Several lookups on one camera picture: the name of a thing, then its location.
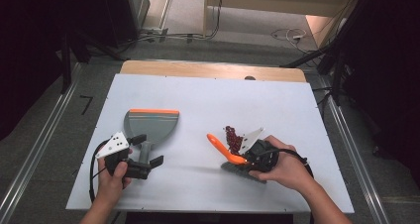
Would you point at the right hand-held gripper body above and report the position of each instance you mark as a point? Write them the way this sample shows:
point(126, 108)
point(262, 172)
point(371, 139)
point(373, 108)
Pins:
point(262, 156)

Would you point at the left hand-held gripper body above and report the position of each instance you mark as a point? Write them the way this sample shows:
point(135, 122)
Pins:
point(114, 144)

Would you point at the grey dustpan with orange edge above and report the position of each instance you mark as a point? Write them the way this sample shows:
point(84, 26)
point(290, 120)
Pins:
point(152, 126)

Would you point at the pile of red and green beans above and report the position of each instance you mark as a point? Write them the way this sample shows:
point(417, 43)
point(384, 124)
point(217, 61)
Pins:
point(233, 139)

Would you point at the person's right hand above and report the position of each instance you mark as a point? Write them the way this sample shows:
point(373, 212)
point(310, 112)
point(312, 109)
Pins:
point(290, 171)

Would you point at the person's left hand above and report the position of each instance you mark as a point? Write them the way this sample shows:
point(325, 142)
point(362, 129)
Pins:
point(110, 187)

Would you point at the wooden table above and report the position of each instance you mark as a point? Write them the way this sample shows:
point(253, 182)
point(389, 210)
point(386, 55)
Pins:
point(211, 70)

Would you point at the black metal stand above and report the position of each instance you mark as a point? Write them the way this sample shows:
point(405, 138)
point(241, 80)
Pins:
point(71, 52)
point(330, 58)

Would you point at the grey power strip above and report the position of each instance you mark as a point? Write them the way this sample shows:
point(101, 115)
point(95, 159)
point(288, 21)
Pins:
point(155, 31)

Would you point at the black curtain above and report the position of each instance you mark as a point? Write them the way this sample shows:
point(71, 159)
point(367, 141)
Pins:
point(29, 52)
point(389, 68)

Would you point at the dark cabinet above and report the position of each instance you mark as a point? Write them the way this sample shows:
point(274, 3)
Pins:
point(125, 12)

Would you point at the pale wooden desk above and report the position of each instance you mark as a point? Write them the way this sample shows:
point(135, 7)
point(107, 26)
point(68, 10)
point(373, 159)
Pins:
point(274, 1)

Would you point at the metal floor rail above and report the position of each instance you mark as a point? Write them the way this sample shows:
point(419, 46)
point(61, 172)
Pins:
point(353, 151)
point(36, 141)

